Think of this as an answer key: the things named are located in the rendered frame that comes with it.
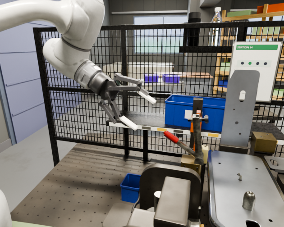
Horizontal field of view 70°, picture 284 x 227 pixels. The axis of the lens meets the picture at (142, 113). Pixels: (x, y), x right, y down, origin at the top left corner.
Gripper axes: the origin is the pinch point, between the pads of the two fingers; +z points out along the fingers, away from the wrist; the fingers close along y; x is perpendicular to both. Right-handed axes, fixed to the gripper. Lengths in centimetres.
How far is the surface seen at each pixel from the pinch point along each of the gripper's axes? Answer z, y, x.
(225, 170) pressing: 36.6, -1.0, 4.2
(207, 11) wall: -45, 115, 657
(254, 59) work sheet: 29, 37, 54
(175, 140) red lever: 14.9, -0.4, -1.0
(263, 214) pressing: 43.3, 3.4, -14.6
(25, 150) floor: -116, -218, 140
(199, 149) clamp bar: 22.7, 2.2, -1.9
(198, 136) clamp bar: 19.6, 6.0, -1.9
